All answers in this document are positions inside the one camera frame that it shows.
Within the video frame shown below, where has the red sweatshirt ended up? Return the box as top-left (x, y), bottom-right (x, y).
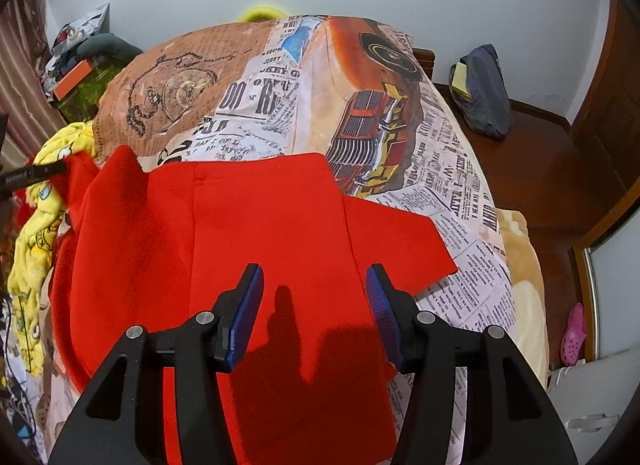
top-left (50, 147), bottom-right (457, 464)

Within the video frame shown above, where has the striped brown curtain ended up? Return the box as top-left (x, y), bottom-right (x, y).
top-left (1, 0), bottom-right (65, 167)

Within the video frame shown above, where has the yellow cartoon pajama garment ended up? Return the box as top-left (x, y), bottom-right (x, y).
top-left (8, 121), bottom-right (96, 376)

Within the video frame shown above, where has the white plastic furniture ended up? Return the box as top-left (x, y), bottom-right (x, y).
top-left (548, 348), bottom-right (639, 464)

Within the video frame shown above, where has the pink croc shoe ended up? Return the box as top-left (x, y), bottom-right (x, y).
top-left (560, 303), bottom-right (587, 367)

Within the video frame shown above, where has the orange box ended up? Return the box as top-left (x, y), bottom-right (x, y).
top-left (53, 59), bottom-right (94, 100)

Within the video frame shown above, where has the beige fleece blanket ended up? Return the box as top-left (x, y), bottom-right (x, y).
top-left (497, 208), bottom-right (550, 387)

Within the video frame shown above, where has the dark green cushion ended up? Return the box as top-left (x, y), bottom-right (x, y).
top-left (76, 33), bottom-right (142, 62)

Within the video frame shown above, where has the yellow pillow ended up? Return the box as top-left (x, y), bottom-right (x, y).
top-left (238, 6), bottom-right (288, 22)

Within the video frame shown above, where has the wooden door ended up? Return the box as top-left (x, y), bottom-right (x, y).
top-left (570, 0), bottom-right (639, 193)

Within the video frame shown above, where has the dark blue backpack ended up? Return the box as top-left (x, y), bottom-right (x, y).
top-left (448, 44), bottom-right (513, 140)

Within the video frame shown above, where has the printed newspaper car bedspread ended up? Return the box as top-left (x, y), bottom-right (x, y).
top-left (94, 17), bottom-right (515, 329)

